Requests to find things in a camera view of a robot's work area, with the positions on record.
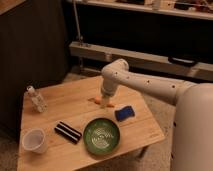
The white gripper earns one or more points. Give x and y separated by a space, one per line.
108 89

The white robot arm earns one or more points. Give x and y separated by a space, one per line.
192 135

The blue sponge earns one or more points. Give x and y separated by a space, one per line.
124 113

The green patterned bowl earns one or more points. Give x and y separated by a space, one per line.
101 136

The black white striped block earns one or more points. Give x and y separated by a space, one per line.
68 132

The wooden table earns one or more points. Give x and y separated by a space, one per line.
71 103

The metal stand pole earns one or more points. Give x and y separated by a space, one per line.
79 36

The clear plastic bottle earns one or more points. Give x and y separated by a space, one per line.
37 99

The long grey case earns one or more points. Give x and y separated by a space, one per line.
140 60

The upper shelf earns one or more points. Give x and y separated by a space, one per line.
154 8

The black case handle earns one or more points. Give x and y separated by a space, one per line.
182 62

